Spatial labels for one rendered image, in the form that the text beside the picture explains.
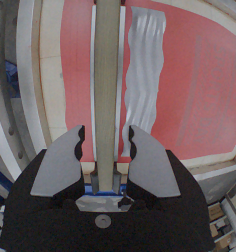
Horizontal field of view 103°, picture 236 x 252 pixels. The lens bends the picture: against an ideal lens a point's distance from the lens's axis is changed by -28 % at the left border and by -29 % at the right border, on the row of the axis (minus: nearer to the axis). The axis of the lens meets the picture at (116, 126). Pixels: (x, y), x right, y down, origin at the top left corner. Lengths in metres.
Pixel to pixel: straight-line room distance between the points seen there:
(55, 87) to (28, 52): 0.10
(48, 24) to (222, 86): 0.44
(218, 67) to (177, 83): 0.14
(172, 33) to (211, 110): 0.23
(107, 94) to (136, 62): 0.12
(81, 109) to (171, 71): 0.21
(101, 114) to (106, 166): 0.10
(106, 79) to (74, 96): 0.14
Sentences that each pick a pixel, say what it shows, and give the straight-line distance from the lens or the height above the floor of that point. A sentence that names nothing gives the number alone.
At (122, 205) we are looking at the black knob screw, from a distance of 0.36.
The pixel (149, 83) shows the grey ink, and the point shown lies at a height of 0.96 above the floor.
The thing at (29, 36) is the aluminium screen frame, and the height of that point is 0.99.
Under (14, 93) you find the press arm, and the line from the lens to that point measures 0.41.
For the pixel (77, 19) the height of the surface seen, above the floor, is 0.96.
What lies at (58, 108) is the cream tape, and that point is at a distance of 0.31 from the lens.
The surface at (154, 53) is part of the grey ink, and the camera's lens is 0.28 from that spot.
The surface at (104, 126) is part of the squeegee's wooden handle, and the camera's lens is 0.19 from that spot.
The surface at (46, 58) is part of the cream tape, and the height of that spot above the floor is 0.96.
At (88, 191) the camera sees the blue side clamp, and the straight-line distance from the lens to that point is 0.41.
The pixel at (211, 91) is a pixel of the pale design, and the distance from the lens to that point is 0.38.
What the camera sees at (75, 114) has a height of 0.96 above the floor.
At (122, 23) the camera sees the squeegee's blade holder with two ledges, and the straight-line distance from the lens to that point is 0.24.
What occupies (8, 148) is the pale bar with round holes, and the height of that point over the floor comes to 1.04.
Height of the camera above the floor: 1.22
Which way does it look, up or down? 61 degrees down
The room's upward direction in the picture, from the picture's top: 173 degrees clockwise
